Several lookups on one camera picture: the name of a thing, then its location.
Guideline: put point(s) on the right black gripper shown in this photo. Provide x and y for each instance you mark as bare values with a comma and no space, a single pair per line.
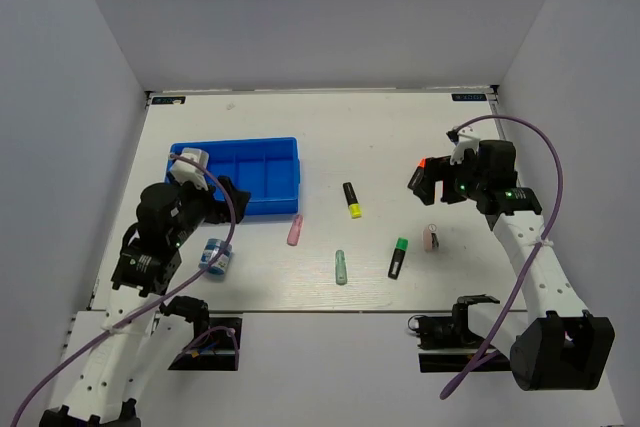
440,166

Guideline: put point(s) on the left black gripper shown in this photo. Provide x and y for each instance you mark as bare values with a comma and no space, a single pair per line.
220,210

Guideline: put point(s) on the pink correction tape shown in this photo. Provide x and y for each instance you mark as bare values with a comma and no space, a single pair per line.
430,238

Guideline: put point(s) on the green highlighter marker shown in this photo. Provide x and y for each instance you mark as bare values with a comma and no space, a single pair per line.
397,258

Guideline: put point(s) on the yellow highlighter marker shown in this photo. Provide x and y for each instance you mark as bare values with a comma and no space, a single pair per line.
352,201

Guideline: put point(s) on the green translucent eraser case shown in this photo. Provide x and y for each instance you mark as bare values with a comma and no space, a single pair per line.
340,268

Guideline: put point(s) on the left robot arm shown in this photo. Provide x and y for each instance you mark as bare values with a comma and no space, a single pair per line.
141,318

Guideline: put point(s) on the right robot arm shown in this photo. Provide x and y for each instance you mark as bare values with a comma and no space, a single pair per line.
560,345

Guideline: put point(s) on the blue plastic sorting tray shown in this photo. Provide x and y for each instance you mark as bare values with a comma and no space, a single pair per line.
267,168

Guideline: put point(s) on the right corner table label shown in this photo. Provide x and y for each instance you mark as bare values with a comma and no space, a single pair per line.
469,97

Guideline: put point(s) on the corner table label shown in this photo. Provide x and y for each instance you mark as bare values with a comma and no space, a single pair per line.
168,100
469,97

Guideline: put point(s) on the left corner table label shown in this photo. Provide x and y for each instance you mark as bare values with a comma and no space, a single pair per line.
168,100

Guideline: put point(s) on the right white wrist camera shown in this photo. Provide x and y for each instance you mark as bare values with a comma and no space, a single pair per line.
463,139

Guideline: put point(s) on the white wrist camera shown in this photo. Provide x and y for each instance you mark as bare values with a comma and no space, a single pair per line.
463,139
190,171

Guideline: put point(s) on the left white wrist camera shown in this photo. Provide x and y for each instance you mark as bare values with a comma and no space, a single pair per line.
190,171

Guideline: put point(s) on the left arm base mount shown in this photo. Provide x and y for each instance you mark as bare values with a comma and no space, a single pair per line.
215,345

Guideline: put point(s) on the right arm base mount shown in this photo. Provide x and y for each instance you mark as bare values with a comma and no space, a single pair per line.
445,342

